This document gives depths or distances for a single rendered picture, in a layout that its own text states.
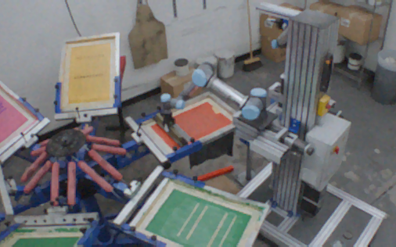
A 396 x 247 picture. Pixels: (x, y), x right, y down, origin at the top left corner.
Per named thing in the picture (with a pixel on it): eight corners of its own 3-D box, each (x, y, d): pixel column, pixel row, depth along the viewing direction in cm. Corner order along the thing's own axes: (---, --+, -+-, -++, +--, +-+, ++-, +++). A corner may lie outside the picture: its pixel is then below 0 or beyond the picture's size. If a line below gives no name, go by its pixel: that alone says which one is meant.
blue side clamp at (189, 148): (199, 144, 301) (198, 138, 297) (202, 148, 298) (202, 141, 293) (167, 160, 289) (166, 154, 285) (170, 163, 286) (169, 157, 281)
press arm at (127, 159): (207, 123, 336) (207, 118, 332) (211, 126, 332) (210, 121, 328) (81, 181, 287) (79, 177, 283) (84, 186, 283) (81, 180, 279)
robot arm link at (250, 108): (267, 102, 255) (203, 59, 258) (260, 114, 245) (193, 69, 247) (259, 112, 264) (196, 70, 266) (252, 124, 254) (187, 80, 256)
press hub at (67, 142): (117, 221, 359) (81, 114, 275) (134, 248, 333) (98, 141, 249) (82, 238, 343) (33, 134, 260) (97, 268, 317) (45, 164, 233)
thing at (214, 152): (228, 148, 343) (227, 119, 323) (233, 152, 337) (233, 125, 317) (186, 169, 325) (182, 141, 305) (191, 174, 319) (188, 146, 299)
